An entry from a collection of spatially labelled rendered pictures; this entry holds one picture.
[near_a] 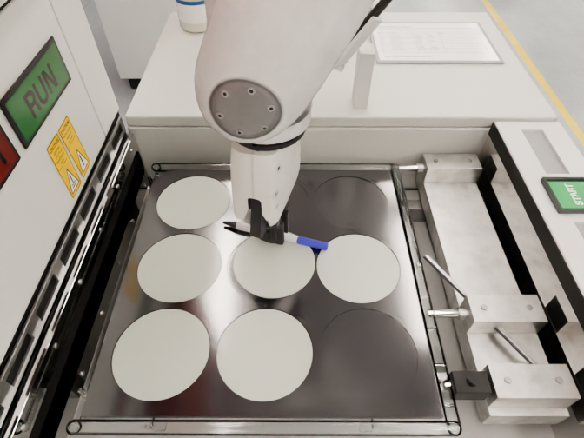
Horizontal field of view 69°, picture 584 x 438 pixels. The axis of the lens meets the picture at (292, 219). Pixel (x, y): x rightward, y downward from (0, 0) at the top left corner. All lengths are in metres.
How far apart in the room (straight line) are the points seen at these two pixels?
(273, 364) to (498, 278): 0.30
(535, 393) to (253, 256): 0.33
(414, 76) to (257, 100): 0.49
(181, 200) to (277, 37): 0.39
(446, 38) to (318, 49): 0.62
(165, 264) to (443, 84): 0.49
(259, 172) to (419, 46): 0.49
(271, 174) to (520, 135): 0.39
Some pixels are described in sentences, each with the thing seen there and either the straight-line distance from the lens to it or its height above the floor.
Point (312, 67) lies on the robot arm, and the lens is 0.26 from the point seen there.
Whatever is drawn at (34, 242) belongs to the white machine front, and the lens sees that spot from 0.47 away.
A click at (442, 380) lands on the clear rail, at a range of 0.47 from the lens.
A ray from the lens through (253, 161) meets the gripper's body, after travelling 0.39.
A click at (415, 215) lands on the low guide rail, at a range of 0.68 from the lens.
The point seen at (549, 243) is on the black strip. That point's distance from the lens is 0.55.
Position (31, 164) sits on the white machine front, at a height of 1.06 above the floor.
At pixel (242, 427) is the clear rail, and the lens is 0.44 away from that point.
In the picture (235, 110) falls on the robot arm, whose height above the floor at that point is 1.17.
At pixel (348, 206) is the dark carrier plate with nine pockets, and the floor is 0.90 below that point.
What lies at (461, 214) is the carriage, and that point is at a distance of 0.64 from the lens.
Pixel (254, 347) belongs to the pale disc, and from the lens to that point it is 0.47.
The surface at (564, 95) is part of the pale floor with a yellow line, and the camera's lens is 2.88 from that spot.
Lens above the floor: 1.33
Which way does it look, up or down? 49 degrees down
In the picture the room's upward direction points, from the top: straight up
